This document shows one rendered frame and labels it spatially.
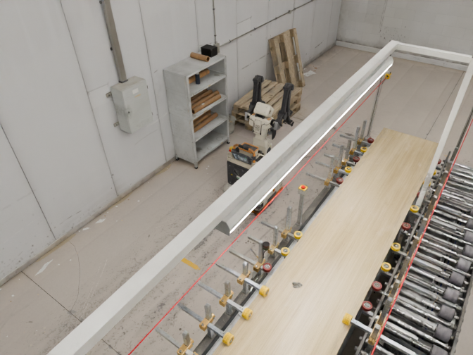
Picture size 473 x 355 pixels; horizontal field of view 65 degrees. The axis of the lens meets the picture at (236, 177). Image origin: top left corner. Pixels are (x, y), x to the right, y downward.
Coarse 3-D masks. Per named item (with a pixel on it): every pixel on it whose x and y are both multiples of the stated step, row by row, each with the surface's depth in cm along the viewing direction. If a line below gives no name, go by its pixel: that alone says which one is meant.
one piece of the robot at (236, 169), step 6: (234, 144) 472; (240, 144) 467; (252, 150) 459; (228, 156) 487; (258, 156) 480; (228, 162) 494; (234, 162) 486; (240, 162) 480; (252, 162) 469; (228, 168) 500; (234, 168) 493; (240, 168) 486; (246, 168) 481; (228, 174) 507; (234, 174) 499; (240, 174) 492; (228, 180) 514; (234, 180) 506
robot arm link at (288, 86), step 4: (288, 84) 458; (292, 84) 458; (284, 88) 455; (288, 88) 453; (284, 92) 458; (288, 92) 459; (284, 96) 460; (284, 100) 462; (284, 104) 464; (284, 108) 467; (280, 112) 471; (284, 112) 469; (284, 116) 470
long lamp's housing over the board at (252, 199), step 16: (384, 64) 310; (368, 80) 286; (352, 96) 266; (336, 112) 249; (320, 128) 233; (304, 144) 220; (288, 160) 208; (272, 176) 197; (256, 192) 187; (240, 208) 178; (224, 224) 172
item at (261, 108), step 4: (256, 104) 473; (260, 104) 470; (264, 104) 468; (256, 108) 471; (260, 108) 469; (264, 108) 467; (268, 108) 465; (272, 108) 471; (256, 112) 471; (260, 112) 468; (264, 112) 466; (268, 112) 465; (272, 112) 475; (268, 116) 470
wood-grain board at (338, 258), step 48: (384, 144) 479; (432, 144) 477; (336, 192) 409; (384, 192) 407; (336, 240) 356; (384, 240) 354; (288, 288) 315; (336, 288) 314; (240, 336) 283; (288, 336) 283; (336, 336) 282
